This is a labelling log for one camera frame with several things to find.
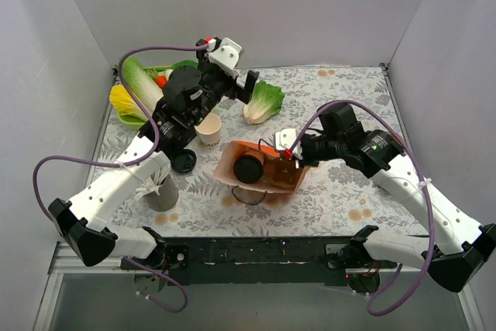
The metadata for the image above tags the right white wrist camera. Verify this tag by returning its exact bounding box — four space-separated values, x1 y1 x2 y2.
274 128 304 169

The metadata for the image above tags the loose green lettuce head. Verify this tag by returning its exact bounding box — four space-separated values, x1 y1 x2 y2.
243 81 285 124

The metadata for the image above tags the floral table mat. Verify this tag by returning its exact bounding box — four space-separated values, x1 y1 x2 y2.
110 66 424 236

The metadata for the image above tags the yellow cabbage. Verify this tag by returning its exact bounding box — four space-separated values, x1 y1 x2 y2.
109 84 148 122

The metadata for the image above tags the green bok choy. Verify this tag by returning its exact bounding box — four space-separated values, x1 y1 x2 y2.
170 60 198 71

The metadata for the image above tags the orange carrot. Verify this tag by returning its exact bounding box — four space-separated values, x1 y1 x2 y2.
155 76 167 88

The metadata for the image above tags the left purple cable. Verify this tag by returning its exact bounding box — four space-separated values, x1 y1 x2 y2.
33 44 212 313

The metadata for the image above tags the white radish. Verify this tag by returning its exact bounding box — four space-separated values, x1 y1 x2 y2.
163 69 173 80

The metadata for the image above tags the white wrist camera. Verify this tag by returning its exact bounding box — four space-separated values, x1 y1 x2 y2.
274 128 304 169
205 37 243 78

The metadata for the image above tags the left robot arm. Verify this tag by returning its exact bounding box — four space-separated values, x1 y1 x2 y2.
48 37 259 269

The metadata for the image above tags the black plastic cup lid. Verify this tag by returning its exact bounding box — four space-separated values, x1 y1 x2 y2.
232 155 264 184

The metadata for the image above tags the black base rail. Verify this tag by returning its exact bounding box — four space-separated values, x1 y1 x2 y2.
119 236 398 288

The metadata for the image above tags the orange paper bag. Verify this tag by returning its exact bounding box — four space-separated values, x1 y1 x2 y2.
213 140 309 205

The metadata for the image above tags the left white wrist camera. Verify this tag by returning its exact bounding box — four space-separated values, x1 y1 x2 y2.
205 37 243 78

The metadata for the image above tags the napa cabbage green white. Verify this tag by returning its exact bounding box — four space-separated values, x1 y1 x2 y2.
122 57 163 114

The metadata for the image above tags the grey straw holder cup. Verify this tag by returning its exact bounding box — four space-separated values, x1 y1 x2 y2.
143 175 179 212

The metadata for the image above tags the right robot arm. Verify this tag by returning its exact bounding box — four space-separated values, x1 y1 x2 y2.
298 100 495 292

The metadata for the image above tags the green vegetable tray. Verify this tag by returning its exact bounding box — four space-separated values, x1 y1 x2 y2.
117 66 171 129

